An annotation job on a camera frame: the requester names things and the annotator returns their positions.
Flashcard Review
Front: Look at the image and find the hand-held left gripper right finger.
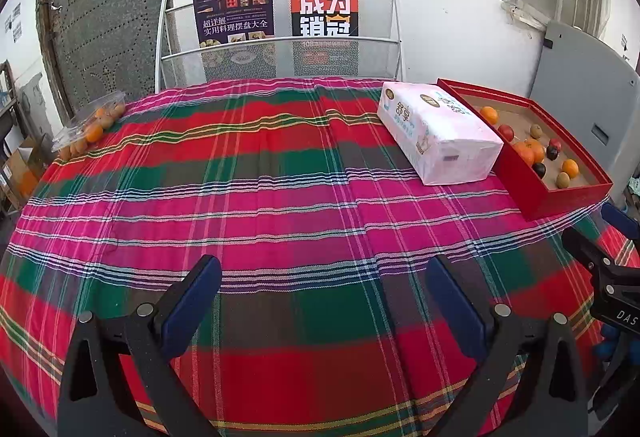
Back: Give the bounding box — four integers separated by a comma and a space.
425, 254, 588, 437

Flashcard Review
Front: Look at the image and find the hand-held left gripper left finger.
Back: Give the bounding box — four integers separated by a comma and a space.
57, 254, 223, 437

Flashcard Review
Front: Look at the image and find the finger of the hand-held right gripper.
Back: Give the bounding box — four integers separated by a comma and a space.
561, 227, 640, 290
600, 203, 640, 243

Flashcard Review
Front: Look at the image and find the red cardboard box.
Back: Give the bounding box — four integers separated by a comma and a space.
436, 77, 614, 222

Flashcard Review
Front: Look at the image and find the person's right hand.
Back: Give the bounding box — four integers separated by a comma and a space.
597, 323, 623, 360

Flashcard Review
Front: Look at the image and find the red green plaid tablecloth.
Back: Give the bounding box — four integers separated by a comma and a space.
0, 76, 640, 437

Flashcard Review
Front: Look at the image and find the grey plastic panel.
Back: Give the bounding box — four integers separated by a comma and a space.
527, 20, 640, 188

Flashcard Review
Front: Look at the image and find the pink white tissue pack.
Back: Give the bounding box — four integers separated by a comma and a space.
376, 81, 504, 186

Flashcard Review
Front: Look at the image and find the clear plastic fruit container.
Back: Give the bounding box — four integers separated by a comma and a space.
57, 102, 126, 160

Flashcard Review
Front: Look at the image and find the white metal mesh chair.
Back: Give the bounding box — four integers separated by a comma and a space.
155, 0, 403, 93

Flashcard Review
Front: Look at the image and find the dark cookbook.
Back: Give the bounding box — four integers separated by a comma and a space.
192, 0, 277, 68

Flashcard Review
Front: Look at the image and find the studded metal door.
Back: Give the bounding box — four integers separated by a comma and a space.
37, 0, 173, 118

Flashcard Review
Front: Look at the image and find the red black book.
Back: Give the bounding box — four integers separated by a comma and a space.
290, 0, 360, 68

